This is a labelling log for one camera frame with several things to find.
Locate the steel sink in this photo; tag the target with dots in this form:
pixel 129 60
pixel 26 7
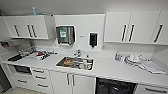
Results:
pixel 60 64

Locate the blue spray bottle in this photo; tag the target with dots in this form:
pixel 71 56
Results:
pixel 34 11

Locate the steel paper towel dispenser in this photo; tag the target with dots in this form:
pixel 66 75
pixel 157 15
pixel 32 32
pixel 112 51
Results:
pixel 65 35

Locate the black built-in microwave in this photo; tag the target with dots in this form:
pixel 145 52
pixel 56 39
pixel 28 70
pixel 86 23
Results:
pixel 22 70

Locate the dish tray with items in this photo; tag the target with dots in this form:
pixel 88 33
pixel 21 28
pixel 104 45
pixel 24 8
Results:
pixel 43 55

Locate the narrow white drawer stack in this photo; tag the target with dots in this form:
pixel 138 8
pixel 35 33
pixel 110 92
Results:
pixel 153 90
pixel 41 80

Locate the orange bowl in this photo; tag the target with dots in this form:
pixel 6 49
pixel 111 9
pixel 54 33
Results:
pixel 69 61

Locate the black soap dispenser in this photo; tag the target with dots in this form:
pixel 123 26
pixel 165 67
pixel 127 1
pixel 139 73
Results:
pixel 93 39

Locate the wide white drawer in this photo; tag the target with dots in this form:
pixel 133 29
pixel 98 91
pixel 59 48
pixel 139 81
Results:
pixel 22 81

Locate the white cup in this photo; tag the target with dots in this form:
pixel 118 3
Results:
pixel 85 65

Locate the white sink base cabinet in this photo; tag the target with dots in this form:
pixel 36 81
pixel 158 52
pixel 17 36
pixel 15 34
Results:
pixel 71 83

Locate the small blue bottle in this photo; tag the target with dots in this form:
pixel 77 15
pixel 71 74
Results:
pixel 117 56

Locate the white dishes stack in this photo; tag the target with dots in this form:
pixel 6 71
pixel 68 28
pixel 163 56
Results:
pixel 133 60

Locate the chrome faucet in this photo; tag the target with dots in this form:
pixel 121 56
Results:
pixel 78 53

